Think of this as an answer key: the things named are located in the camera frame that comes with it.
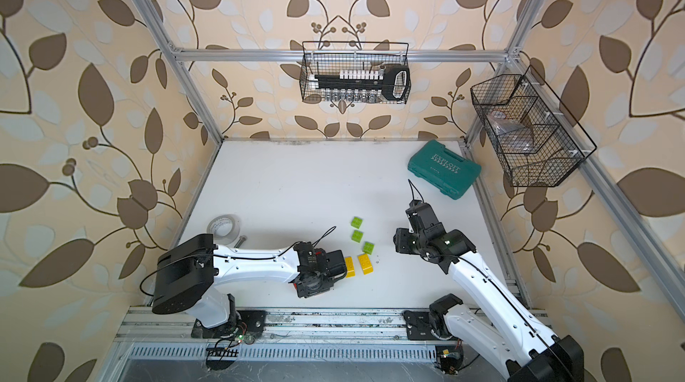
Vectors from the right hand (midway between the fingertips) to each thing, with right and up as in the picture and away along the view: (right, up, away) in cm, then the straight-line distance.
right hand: (402, 239), depth 80 cm
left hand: (-23, -15, 0) cm, 28 cm away
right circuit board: (+12, -30, -8) cm, 33 cm away
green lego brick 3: (-10, -5, +9) cm, 14 cm away
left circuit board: (-49, -28, -12) cm, 58 cm away
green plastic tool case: (+22, +21, +25) cm, 40 cm away
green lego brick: (-14, +2, +14) cm, 20 cm away
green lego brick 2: (-14, -2, +11) cm, 18 cm away
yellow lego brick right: (-11, -9, +5) cm, 15 cm away
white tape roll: (-61, 0, +14) cm, 62 cm away
